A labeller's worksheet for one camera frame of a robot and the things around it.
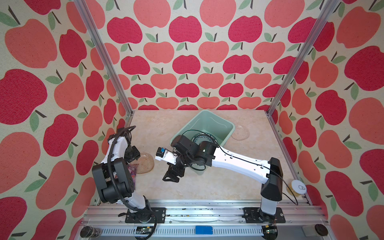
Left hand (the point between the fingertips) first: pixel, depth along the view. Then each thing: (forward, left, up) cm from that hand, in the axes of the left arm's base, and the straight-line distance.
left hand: (135, 160), depth 87 cm
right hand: (-12, -23, +15) cm, 30 cm away
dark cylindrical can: (-35, +11, +3) cm, 36 cm away
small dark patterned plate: (+18, -43, -3) cm, 47 cm away
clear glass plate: (+25, -70, -7) cm, 74 cm away
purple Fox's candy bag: (-5, +2, -4) cm, 7 cm away
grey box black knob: (-35, -86, +2) cm, 93 cm away
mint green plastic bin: (+25, -45, +4) cm, 51 cm away
